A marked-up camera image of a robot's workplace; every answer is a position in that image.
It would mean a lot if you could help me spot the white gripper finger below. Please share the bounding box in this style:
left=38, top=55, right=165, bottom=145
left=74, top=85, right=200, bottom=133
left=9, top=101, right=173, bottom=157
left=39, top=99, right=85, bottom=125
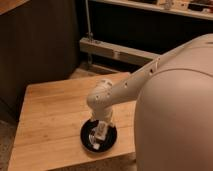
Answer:
left=89, top=121, right=97, bottom=140
left=103, top=124, right=109, bottom=138

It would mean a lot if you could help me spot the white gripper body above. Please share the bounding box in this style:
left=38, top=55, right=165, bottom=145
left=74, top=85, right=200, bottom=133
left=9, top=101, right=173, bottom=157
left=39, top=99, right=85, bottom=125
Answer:
left=90, top=114, right=114, bottom=127

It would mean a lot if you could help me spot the white plastic bottle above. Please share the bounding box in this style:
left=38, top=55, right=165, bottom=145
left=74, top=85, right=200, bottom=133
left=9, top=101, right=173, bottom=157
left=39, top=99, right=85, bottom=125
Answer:
left=93, top=121, right=107, bottom=150

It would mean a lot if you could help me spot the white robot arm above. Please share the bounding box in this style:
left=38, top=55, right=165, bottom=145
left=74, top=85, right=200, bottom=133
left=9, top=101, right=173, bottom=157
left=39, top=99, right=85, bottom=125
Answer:
left=87, top=33, right=213, bottom=171

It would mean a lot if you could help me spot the black ceramic bowl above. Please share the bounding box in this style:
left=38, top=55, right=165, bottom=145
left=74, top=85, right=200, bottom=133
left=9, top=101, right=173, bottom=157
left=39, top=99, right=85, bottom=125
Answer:
left=80, top=120, right=117, bottom=153

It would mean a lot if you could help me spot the small wooden table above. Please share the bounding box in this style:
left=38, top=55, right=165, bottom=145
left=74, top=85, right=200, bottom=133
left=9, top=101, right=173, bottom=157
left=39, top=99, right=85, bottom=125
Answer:
left=8, top=75, right=135, bottom=171

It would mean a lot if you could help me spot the long grey metal case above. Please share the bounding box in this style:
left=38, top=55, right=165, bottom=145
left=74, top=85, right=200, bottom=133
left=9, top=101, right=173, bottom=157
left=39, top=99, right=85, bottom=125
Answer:
left=79, top=37, right=158, bottom=66

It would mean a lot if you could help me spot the vertical metal pole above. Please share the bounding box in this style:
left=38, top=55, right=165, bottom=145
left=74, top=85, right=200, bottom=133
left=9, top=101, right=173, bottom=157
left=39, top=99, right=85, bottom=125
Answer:
left=85, top=0, right=94, bottom=68

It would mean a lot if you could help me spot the wooden shelf board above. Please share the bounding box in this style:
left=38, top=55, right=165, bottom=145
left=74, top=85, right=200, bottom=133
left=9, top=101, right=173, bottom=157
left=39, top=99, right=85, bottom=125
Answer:
left=92, top=0, right=213, bottom=21

